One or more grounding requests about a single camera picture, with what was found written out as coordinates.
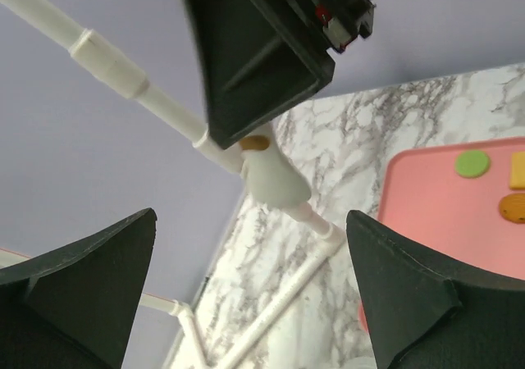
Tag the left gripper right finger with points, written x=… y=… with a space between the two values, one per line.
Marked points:
x=425 y=309

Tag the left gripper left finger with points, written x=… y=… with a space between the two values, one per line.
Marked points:
x=74 y=307

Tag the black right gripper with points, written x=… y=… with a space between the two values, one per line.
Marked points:
x=260 y=58

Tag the orange chip cookie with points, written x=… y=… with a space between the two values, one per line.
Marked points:
x=512 y=208

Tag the green round biscuit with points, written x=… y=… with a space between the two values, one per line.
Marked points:
x=471 y=164

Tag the pink serving tray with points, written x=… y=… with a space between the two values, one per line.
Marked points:
x=424 y=200

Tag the middle white pvc pole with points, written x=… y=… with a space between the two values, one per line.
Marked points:
x=185 y=316

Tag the yellow rectangular biscuit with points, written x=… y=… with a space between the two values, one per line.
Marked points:
x=517 y=171

